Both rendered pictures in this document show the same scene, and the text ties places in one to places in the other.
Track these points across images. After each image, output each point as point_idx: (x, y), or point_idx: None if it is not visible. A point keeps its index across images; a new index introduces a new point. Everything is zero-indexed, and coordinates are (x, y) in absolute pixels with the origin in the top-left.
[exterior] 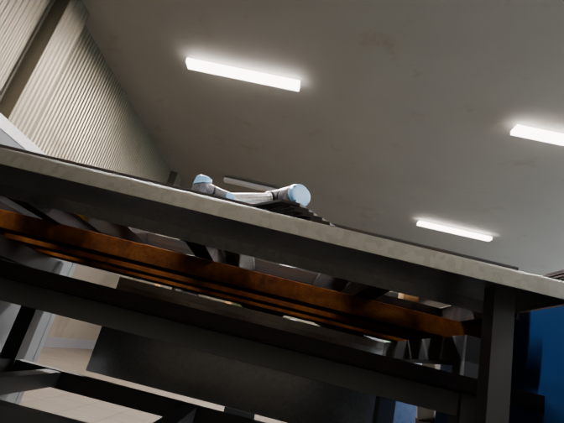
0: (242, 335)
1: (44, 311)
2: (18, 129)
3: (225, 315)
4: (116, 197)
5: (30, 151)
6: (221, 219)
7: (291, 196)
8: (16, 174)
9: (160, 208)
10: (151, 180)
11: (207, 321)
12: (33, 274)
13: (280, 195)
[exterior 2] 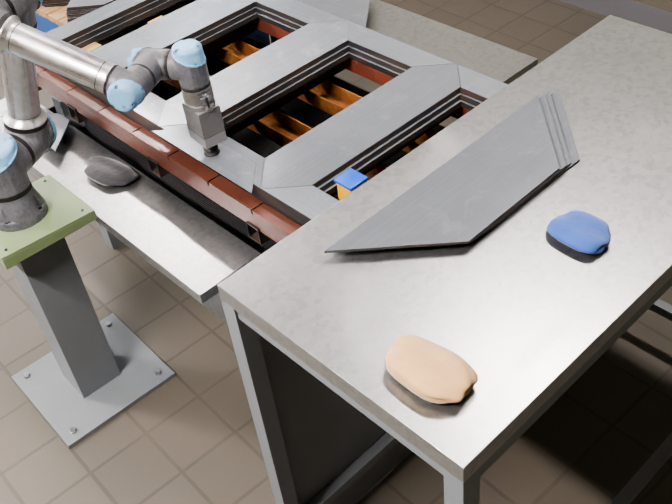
0: (333, 83)
1: (299, 434)
2: (481, 103)
3: None
4: (423, 43)
5: (468, 68)
6: (378, 21)
7: (42, 0)
8: (474, 66)
9: (401, 35)
10: (385, 35)
11: (349, 88)
12: (437, 127)
13: (22, 9)
